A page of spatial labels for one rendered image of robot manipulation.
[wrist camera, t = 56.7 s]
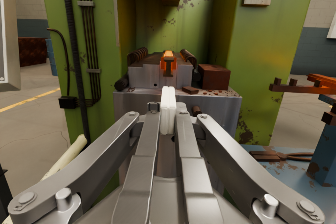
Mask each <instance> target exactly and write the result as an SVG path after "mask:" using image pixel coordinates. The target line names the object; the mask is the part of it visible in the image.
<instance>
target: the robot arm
mask: <svg viewBox="0 0 336 224"><path fill-rule="evenodd" d="M160 134H161V135H165V136H166V135H169V136H174V135H175V139H174V142H175V152H176V172H177V177H173V178H164V177H160V176H157V167H158V156H159V144H160ZM138 141H139V142H138ZM137 143H138V146H137V150H136V153H135V155H133V156H132V158H131V162H130V165H129V168H128V172H127V175H126V178H125V182H124V184H122V185H120V186H119V187H118V188H117V189H115V190H114V191H113V192H112V193H110V194H109V195H108V196H107V197H105V198H104V199H103V200H102V201H100V202H99V203H98V204H97V205H95V206H94V207H93V208H92V209H90V207H91V206H92V205H93V204H94V202H95V201H96V200H97V198H98V197H99V195H100V194H101V193H102V191H103V190H104V189H105V187H106V186H107V184H108V183H109V182H110V180H111V179H112V177H113V176H114V175H115V173H116V172H117V170H118V169H119V168H120V166H121V165H122V163H123V162H124V161H125V159H126V158H127V157H128V155H129V154H130V152H131V151H132V150H133V148H134V147H135V145H136V144H137ZM199 148H200V150H201V151H202V153H203V154H204V156H205V157H206V159H207V160H208V162H209V163H210V165H211V167H212V168H213V170H214V171H215V173H216V174H217V176H218V177H219V179H220V180H221V182H222V183H223V185H224V186H225V188H226V190H227V191H228V193H229V194H230V196H231V197H232V199H233V200H234V202H235V203H236V205H237V206H238V208H239V209H240V211H241V212H242V213H241V212H240V211H239V210H238V209H237V208H236V207H235V206H233V205H232V204H231V203H230V202H229V201H228V200H227V199H226V198H224V197H223V196H222V195H221V194H220V193H219V192H218V191H217V190H215V189H214V188H213V187H212V184H211V180H210V177H209V173H208V170H207V166H206V162H205V159H204V158H203V157H201V155H200V151H199ZM89 209H90V210H89ZM88 210H89V211H88ZM87 211H88V212H87ZM86 212H87V213H86ZM8 213H9V215H10V218H11V220H12V223H13V224H324V223H325V219H326V217H325V215H324V212H323V211H322V210H321V209H320V208H319V207H318V206H317V205H316V204H315V203H313V202H312V201H310V200H309V199H307V198H306V197H304V196H303V195H301V194H300V193H298V192H296V191H295V190H293V189H292V188H290V187H289V186H287V185H286V184H284V183H283V182H281V181H279V180H278V179H276V178H275V177H273V176H272V175H271V174H270V173H269V172H268V171H267V170H266V169H265V168H264V167H263V166H261V165H260V164H259V163H258V162H257V161H256V160H255V159H254V158H253V157H252V156H251V155H250V154H249V153H248V152H247V151H246V150H245V149H244V148H243V147H242V146H241V145H240V144H239V143H238V142H237V141H236V140H234V139H233V138H232V137H231V136H230V135H229V134H228V133H227V132H226V131H225V130H224V129H223V128H222V127H221V126H220V125H219V124H218V123H217V122H216V121H215V120H214V119H213V118H212V117H211V116H209V115H207V114H199V115H197V117H192V116H190V113H189V112H188V111H187V106H186V104H185V103H182V102H176V95H175V88H174V87H168V86H164V87H163V89H162V98H161V102H149V103H148V104H147V114H146V115H142V116H140V114H139V113H138V112H134V111H132V112H128V113H126V114H125V115H124V116H123V117H122V118H121V119H120V120H118V121H117V122H116V123H115V124H114V125H113V126H112V127H110V128H109V129H108V130H107V131H106V132H105V133H104V134H102V135H101V136H100V137H99V138H98V139H97V140H96V141H94V142H93V143H92V144H91V145H90V146H89V147H88V148H86V149H85V150H84V151H83V152H82V153H81V154H80V155H78V156H77V157H76V158H75V159H74V160H73V161H72V162H70V163H69V164H68V165H67V166H66V167H65V168H64V169H62V170H60V171H59V172H57V173H55V174H53V175H51V176H50V177H48V178H46V179H44V180H43V181H41V182H39V183H37V184H36V185H34V186H32V187H30V188H29V189H27V190H25V191H23V192H22V193H20V194H19V195H17V196H16V197H15V198H14V199H13V200H12V201H11V202H10V203H9V205H8Z"/></svg>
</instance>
